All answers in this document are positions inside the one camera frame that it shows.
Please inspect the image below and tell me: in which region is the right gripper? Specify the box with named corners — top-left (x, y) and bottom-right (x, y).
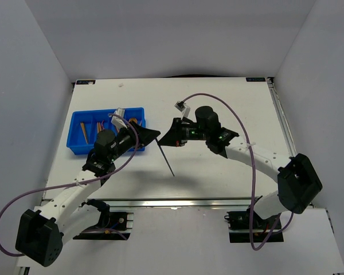
top-left (158, 118), bottom-right (209, 148)

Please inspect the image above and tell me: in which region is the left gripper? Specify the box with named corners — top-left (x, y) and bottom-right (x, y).
top-left (109, 120), bottom-right (161, 162)

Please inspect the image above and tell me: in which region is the yellow plastic spoon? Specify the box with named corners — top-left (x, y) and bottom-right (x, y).
top-left (129, 117), bottom-right (138, 123)

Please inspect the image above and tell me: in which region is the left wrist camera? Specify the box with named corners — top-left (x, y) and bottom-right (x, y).
top-left (108, 108), bottom-right (127, 133)

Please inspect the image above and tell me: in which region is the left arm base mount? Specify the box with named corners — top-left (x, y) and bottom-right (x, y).
top-left (73, 199), bottom-right (134, 241)

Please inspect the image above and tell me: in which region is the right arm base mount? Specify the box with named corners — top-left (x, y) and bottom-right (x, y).
top-left (224, 210), bottom-right (284, 243)

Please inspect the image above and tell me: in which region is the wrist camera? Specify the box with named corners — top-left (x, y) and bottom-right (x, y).
top-left (175, 101), bottom-right (190, 117)
top-left (108, 108), bottom-right (127, 133)

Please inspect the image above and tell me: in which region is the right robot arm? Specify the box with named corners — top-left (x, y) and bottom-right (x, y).
top-left (176, 103), bottom-right (323, 229)

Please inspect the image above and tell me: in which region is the blue divided bin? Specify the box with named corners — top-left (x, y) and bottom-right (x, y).
top-left (67, 107), bottom-right (147, 155)

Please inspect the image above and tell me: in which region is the blue chopstick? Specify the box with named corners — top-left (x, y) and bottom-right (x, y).
top-left (157, 143), bottom-right (175, 177)

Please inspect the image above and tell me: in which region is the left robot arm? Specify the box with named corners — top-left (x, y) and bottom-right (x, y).
top-left (15, 122), bottom-right (161, 267)

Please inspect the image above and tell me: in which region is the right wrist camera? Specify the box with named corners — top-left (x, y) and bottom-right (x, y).
top-left (175, 101), bottom-right (190, 117)

